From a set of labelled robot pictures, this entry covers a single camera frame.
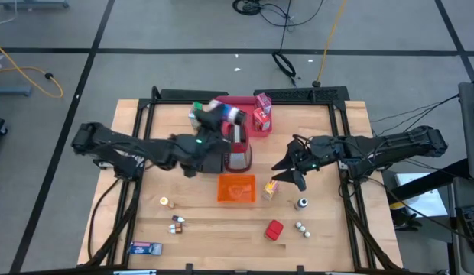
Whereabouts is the black cable bundle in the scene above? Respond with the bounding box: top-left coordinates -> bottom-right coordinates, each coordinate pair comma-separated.
232,0 -> 326,28

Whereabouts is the black hanging cable with coil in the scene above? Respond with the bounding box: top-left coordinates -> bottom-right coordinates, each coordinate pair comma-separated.
271,0 -> 297,86

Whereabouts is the yellow floor cable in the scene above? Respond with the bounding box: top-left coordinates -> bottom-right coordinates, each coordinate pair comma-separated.
0,40 -> 64,99

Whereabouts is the black metal table frame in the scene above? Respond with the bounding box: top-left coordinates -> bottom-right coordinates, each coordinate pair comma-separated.
83,86 -> 404,273

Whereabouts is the orange slotted plastic basket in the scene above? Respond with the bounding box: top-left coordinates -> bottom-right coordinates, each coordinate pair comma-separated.
216,173 -> 257,203

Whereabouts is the yellow Corn Pops cereal box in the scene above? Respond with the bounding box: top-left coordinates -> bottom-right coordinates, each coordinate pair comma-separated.
261,179 -> 280,202

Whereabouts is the purple spice bottle black cap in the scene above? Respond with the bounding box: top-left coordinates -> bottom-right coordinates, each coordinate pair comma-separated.
208,99 -> 248,126

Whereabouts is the grey desk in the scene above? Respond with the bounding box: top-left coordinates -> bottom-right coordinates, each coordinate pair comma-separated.
457,81 -> 474,180

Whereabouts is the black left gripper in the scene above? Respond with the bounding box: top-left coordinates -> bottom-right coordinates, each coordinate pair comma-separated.
170,108 -> 232,179

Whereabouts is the black support beam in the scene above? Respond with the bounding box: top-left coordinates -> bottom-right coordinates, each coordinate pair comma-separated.
388,158 -> 471,203

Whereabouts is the black perforated panel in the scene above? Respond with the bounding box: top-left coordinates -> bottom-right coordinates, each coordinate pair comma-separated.
254,86 -> 351,103

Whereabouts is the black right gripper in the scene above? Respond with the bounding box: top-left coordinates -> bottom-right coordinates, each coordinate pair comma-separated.
271,136 -> 339,193

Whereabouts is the black keyboard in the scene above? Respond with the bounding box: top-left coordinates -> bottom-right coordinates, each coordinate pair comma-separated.
455,205 -> 474,254

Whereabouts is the patterned paprika tin red lid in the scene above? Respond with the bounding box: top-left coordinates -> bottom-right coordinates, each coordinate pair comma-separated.
264,219 -> 284,241

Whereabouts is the steel box grater red handle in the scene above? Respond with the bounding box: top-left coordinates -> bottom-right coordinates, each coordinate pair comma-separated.
223,122 -> 254,173

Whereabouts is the white sheet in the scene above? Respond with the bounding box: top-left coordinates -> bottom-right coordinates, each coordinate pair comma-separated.
393,171 -> 439,218

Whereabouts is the red cereal box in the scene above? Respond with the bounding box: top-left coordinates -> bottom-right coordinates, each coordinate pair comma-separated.
252,108 -> 271,132

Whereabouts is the black solid panel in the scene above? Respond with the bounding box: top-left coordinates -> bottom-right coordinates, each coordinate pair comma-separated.
159,88 -> 229,101

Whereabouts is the yellow hanging cable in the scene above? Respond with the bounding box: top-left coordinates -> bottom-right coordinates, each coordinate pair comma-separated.
312,0 -> 348,88

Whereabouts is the blue and white small box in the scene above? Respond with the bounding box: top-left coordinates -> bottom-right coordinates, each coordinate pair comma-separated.
128,241 -> 164,256

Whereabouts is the grey stand foot bar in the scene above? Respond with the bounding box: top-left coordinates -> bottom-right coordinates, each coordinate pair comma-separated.
0,0 -> 70,10
0,86 -> 32,97

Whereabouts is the green cereal box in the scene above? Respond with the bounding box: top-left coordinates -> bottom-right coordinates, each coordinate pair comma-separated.
188,101 -> 204,130

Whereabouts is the purple Raisin Bran cereal box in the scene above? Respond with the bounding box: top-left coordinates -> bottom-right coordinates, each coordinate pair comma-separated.
255,92 -> 272,115

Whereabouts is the pink plastic tray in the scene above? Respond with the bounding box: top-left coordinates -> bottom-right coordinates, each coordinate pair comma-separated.
213,95 -> 274,138

